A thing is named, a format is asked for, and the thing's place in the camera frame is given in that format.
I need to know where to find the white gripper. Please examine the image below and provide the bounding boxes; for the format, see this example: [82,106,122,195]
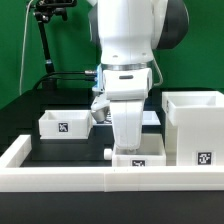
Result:
[110,100,144,154]

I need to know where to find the white front drawer box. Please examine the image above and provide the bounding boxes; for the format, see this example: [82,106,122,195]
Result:
[104,134,166,167]

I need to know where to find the white drawer box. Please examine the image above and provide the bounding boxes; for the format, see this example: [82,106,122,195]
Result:
[104,134,166,167]
[39,110,92,140]

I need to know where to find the white drawer cabinet frame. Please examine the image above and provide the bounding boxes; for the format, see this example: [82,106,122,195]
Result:
[162,91,224,166]

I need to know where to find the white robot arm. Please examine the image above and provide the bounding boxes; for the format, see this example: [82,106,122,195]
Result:
[87,0,189,150]

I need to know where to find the white marker tag sheet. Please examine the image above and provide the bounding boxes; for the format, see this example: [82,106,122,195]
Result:
[102,111,160,126]

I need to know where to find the black cables at base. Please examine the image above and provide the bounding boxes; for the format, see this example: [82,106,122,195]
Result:
[32,69,99,91]

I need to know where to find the white workspace border frame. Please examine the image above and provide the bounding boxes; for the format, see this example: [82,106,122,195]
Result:
[0,135,224,192]

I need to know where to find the white cable on left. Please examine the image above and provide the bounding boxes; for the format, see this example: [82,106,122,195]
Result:
[18,0,36,96]

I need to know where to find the black camera stand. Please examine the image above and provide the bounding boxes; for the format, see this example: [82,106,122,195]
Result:
[31,0,77,90]

